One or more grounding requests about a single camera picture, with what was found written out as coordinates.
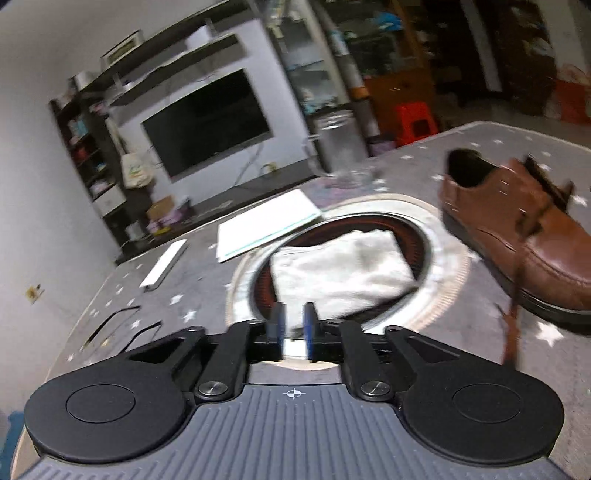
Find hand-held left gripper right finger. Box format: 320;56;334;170
302;302;465;402

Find red paper bag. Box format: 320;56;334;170
553;65;591;126

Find grey folded towel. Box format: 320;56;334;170
269;229;419;320

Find red plastic stool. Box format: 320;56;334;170
394;102;439;148

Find cream tote bag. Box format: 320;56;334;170
120;151;153;189

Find grey star-printed tablecloth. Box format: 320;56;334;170
9;121;591;480

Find framed picture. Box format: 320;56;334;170
100;30;142;70

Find wooden glass-door cabinet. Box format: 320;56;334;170
267;0;445;136

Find clear glass mug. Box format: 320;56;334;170
307;111;371;175

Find brown cardboard box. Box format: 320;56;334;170
146;196;177;223

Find round built-in induction cooktop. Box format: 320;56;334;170
225;195;472;370

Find lined paper notepad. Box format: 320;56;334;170
216;188;323;263

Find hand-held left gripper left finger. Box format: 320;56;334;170
121;302;289;403

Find dark open shelf unit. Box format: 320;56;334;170
49;76;131;252

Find brown leather shoe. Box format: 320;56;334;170
438;148;591;325

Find black eyeglasses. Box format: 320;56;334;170
82;305;163;352

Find white bar-shaped device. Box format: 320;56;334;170
139;239;189;293

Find dark wall shelf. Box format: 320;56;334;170
78;8;251;108

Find black flat-screen television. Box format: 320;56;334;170
140;69;272;182

